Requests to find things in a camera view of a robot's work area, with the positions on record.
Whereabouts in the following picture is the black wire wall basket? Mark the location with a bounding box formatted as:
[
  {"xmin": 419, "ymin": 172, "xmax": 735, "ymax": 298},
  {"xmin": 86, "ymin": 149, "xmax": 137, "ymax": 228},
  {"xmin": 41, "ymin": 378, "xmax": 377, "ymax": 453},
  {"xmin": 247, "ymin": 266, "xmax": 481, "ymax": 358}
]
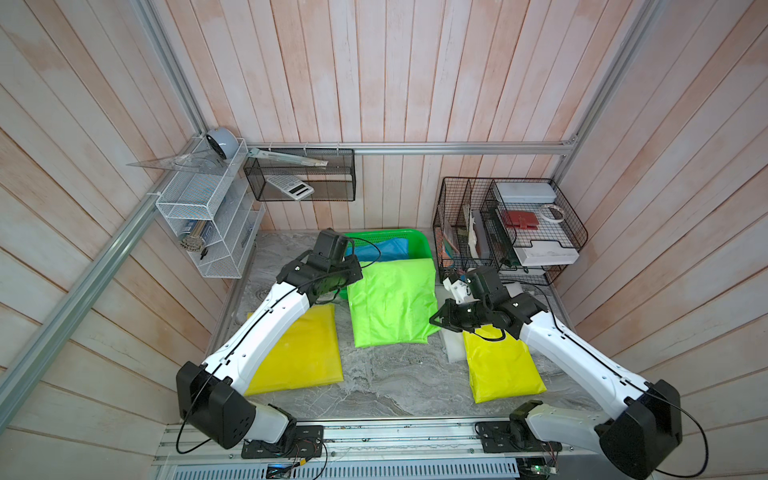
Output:
[{"xmin": 243, "ymin": 147, "xmax": 357, "ymax": 202}]

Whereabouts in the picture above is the green plastic basket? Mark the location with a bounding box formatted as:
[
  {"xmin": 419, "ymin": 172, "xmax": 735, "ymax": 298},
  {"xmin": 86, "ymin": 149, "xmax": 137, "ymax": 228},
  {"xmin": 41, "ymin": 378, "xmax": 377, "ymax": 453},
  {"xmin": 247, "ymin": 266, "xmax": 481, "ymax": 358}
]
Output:
[{"xmin": 342, "ymin": 230, "xmax": 437, "ymax": 318}]

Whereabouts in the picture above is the metal brush roll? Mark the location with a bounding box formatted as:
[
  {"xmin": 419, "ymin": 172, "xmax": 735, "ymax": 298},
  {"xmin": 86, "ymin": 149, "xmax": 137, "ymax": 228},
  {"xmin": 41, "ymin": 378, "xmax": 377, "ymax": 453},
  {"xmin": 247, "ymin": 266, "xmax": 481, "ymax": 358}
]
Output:
[{"xmin": 178, "ymin": 220, "xmax": 211, "ymax": 252}]

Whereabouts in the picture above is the blue raincoat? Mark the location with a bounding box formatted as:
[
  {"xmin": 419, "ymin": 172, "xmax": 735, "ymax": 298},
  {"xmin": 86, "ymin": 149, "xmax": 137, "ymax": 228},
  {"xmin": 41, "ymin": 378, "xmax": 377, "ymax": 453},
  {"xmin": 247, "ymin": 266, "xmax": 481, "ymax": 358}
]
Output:
[{"xmin": 350, "ymin": 238, "xmax": 410, "ymax": 264}]

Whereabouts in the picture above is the white box top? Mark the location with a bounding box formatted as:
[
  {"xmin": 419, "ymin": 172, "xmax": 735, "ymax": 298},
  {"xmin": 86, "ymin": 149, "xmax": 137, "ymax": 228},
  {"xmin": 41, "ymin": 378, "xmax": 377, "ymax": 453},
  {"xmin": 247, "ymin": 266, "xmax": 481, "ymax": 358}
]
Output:
[{"xmin": 495, "ymin": 182, "xmax": 556, "ymax": 204}]

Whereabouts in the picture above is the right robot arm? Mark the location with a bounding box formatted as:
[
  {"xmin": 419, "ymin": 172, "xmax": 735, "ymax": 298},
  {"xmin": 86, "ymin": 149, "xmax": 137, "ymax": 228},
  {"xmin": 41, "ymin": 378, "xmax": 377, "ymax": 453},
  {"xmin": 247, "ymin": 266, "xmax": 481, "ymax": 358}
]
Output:
[{"xmin": 430, "ymin": 266, "xmax": 683, "ymax": 479}]

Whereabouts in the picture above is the aluminium front rail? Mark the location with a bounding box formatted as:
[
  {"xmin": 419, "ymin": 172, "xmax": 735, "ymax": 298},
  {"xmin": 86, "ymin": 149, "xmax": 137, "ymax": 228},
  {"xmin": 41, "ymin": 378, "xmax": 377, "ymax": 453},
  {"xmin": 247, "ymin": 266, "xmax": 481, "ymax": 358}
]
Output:
[{"xmin": 151, "ymin": 416, "xmax": 652, "ymax": 468}]

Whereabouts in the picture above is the white calculator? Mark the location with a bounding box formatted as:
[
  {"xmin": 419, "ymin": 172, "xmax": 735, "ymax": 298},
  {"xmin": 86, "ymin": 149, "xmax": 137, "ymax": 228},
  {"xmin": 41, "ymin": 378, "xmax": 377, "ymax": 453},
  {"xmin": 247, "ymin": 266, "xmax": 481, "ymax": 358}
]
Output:
[{"xmin": 265, "ymin": 175, "xmax": 314, "ymax": 201}]

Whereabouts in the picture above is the light green raincoat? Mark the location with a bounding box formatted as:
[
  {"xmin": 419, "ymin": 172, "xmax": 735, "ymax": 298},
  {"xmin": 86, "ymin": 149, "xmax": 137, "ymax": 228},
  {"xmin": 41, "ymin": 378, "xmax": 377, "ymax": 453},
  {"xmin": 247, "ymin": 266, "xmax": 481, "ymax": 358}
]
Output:
[{"xmin": 347, "ymin": 258, "xmax": 439, "ymax": 348}]

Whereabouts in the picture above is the clear triangle ruler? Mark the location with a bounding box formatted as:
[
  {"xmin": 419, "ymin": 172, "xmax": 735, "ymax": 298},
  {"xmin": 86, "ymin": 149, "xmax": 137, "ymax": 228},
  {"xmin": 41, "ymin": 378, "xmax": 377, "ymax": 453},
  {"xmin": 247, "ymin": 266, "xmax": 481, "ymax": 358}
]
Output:
[{"xmin": 130, "ymin": 151, "xmax": 223, "ymax": 174}]

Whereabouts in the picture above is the grey round tape dispenser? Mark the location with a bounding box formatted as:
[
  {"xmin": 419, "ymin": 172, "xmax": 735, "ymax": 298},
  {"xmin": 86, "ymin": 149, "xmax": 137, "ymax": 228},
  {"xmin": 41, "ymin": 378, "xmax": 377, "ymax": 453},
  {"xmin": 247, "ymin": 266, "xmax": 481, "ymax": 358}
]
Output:
[{"xmin": 205, "ymin": 127, "xmax": 239, "ymax": 161}]

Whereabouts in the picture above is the neon yellow folded raincoat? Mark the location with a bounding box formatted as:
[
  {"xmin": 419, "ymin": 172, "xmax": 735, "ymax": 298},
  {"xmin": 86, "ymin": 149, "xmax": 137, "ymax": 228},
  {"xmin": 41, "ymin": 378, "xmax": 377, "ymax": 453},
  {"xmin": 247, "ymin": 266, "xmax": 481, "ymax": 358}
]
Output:
[{"xmin": 463, "ymin": 325, "xmax": 547, "ymax": 404}]

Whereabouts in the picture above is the black wire desk organizer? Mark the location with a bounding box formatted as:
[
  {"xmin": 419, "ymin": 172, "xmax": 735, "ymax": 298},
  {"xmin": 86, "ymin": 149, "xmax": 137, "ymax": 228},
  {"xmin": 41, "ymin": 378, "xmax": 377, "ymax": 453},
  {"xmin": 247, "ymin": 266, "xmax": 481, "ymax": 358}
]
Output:
[{"xmin": 433, "ymin": 177, "xmax": 589, "ymax": 285}]

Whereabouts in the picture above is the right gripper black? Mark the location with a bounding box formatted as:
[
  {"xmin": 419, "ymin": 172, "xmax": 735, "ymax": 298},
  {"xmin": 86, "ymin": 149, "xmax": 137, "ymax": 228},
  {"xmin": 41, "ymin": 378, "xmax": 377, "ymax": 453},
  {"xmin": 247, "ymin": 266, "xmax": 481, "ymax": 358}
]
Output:
[{"xmin": 427, "ymin": 298, "xmax": 491, "ymax": 332}]

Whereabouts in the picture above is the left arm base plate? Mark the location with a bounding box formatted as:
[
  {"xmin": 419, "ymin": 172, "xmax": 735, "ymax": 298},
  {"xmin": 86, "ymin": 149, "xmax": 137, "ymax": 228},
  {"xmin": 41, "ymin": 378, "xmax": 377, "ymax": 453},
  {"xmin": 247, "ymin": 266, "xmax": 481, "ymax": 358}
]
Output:
[{"xmin": 241, "ymin": 425, "xmax": 324, "ymax": 460}]

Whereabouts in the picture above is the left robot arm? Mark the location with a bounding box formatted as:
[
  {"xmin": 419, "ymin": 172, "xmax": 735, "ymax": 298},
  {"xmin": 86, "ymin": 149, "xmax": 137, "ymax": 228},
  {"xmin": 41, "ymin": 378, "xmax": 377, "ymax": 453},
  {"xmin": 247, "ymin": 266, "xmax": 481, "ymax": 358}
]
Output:
[{"xmin": 176, "ymin": 229, "xmax": 363, "ymax": 449}]

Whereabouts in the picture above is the white wire wall shelf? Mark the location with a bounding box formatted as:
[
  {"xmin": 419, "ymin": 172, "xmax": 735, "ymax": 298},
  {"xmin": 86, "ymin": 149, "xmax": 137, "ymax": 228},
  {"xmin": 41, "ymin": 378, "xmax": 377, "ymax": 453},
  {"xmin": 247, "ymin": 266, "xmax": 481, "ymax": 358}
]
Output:
[{"xmin": 156, "ymin": 137, "xmax": 265, "ymax": 279}]

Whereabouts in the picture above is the red wallet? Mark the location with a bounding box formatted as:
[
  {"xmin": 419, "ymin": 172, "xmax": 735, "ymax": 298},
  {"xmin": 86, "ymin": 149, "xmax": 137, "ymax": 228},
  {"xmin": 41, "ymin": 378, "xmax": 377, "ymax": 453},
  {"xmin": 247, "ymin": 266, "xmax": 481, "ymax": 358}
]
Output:
[{"xmin": 500, "ymin": 210, "xmax": 539, "ymax": 230}]

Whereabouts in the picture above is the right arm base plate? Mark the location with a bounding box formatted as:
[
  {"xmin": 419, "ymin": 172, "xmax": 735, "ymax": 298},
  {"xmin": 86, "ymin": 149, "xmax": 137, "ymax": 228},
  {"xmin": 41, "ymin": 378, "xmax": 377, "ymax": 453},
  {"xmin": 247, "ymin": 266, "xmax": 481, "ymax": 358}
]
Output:
[{"xmin": 474, "ymin": 420, "xmax": 562, "ymax": 454}]

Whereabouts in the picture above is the clear straight ruler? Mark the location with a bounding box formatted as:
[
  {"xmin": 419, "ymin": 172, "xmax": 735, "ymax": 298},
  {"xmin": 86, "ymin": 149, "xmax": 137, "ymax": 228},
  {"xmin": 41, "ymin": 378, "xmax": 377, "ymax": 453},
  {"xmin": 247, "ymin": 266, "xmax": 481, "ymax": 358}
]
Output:
[{"xmin": 248, "ymin": 148, "xmax": 328, "ymax": 167}]

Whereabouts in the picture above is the white translucent folded raincoat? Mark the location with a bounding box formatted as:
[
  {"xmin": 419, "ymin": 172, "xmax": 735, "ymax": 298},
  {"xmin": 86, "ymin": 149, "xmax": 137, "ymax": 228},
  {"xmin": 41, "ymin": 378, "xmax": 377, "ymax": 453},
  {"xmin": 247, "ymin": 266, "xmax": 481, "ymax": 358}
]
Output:
[{"xmin": 434, "ymin": 281, "xmax": 523, "ymax": 364}]

